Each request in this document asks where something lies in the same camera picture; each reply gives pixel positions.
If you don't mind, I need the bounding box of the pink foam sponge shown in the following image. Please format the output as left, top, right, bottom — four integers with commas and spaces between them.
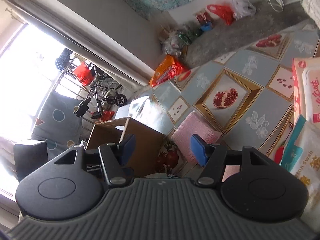
171, 111, 222, 166

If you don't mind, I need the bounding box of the brown cardboard box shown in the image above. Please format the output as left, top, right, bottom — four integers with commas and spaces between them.
86, 117, 165, 177

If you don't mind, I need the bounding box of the grey patterned cushion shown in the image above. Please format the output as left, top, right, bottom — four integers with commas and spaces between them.
31, 90, 82, 160

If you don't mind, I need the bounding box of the patterned tablecloth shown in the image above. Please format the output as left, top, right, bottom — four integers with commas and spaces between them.
129, 22, 319, 177

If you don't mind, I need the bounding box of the cotton swab packet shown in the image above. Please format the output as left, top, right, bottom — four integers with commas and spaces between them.
280, 115, 319, 231

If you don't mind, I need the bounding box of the black speaker box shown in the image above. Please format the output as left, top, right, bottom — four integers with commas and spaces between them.
13, 140, 48, 183

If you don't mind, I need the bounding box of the red bag on balcony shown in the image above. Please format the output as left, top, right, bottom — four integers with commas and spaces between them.
73, 62, 95, 86

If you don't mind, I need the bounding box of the orange snack bag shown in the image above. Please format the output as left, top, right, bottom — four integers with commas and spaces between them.
149, 55, 188, 87

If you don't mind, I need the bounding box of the baby wipes pack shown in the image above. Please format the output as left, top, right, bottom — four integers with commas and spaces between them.
292, 57, 320, 128

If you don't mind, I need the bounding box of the blue small container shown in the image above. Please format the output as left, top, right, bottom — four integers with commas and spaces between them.
200, 22, 213, 32

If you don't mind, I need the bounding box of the red plastic bag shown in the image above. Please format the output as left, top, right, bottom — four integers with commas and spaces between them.
207, 4, 235, 25

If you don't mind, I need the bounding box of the clear plastic bag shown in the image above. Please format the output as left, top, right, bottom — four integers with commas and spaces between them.
231, 0, 257, 20

